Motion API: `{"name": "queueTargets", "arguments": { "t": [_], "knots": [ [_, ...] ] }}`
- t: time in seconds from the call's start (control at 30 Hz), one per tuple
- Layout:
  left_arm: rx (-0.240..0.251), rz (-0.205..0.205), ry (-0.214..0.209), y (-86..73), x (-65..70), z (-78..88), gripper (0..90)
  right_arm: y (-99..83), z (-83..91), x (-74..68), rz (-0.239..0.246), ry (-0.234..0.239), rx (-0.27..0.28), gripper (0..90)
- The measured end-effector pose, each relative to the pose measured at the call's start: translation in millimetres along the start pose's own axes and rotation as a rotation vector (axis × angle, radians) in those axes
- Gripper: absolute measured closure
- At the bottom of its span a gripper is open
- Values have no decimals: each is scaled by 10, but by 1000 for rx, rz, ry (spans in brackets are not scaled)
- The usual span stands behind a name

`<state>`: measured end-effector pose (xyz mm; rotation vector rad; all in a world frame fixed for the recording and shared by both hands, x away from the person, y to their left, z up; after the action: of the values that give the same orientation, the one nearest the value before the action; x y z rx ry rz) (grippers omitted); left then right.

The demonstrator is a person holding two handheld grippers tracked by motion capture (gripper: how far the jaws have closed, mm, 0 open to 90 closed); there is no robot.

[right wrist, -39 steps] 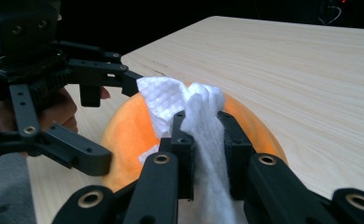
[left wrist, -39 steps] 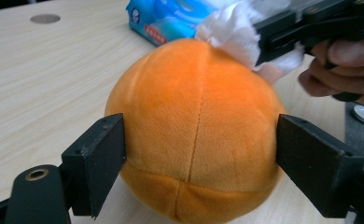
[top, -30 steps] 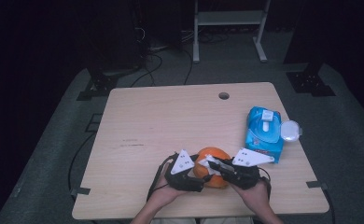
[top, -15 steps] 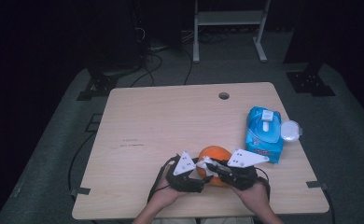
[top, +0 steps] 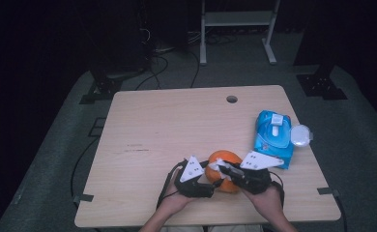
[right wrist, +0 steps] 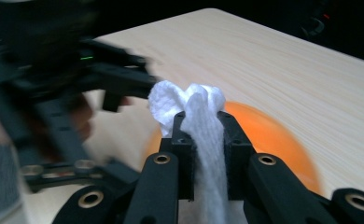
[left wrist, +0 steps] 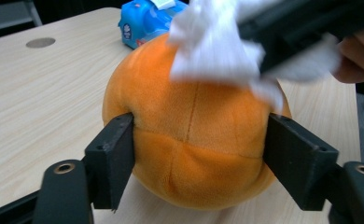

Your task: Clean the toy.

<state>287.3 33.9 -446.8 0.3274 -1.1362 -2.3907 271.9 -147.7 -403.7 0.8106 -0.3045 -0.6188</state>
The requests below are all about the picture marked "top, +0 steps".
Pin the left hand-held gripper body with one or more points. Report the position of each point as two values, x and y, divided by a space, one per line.
191 187

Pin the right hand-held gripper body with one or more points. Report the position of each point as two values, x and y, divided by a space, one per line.
255 182

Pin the orange plush toy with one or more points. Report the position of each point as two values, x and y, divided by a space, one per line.
228 187

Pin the white wet wipe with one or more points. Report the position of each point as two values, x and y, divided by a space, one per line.
216 166

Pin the blue wet wipes pack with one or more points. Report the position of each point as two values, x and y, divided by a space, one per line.
272 141

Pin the person's left hand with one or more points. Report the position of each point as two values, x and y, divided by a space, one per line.
175 201

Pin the person's right hand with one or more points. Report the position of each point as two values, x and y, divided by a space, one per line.
267 203

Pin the grey tape piece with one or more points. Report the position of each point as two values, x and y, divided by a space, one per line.
328 191
83 197

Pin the black stand base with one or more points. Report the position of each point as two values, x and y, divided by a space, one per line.
320 85
106 87

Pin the white metal stand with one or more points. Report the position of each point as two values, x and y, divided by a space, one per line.
238 18

